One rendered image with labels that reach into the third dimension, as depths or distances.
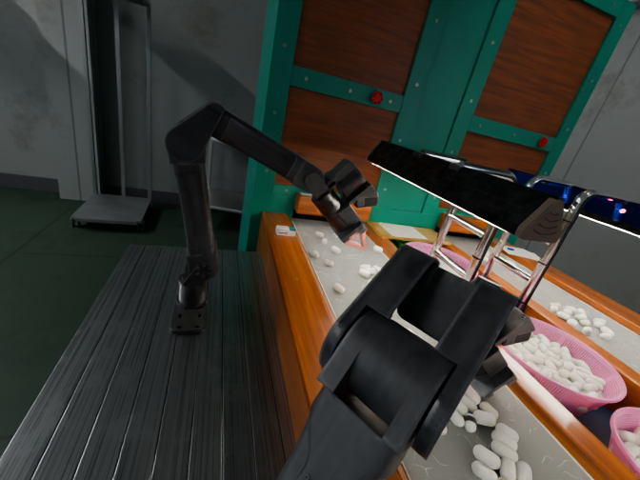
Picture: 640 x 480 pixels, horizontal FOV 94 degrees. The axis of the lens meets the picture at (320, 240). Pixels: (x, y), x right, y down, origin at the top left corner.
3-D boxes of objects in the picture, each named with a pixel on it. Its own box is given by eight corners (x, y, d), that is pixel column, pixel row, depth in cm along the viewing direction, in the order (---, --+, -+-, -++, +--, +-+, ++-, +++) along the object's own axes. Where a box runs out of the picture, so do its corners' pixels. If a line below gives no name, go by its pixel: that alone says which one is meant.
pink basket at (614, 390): (583, 457, 56) (613, 424, 52) (456, 357, 74) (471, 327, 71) (611, 400, 72) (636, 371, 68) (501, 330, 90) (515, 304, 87)
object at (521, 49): (253, 190, 110) (303, -180, 74) (248, 160, 158) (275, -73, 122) (523, 228, 153) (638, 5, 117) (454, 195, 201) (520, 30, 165)
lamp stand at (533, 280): (510, 331, 91) (593, 189, 74) (466, 292, 108) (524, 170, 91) (554, 330, 97) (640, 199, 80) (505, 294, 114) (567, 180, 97)
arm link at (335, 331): (445, 291, 47) (390, 225, 22) (505, 324, 42) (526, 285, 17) (406, 359, 47) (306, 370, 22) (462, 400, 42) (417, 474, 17)
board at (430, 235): (381, 238, 115) (382, 235, 115) (367, 223, 128) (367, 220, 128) (450, 245, 126) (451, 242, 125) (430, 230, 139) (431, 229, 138)
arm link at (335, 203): (343, 197, 75) (328, 176, 72) (351, 204, 70) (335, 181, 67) (322, 214, 75) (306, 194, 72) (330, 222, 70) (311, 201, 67)
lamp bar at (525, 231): (521, 240, 45) (545, 194, 43) (365, 159, 100) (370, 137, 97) (557, 244, 48) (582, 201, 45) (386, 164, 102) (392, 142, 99)
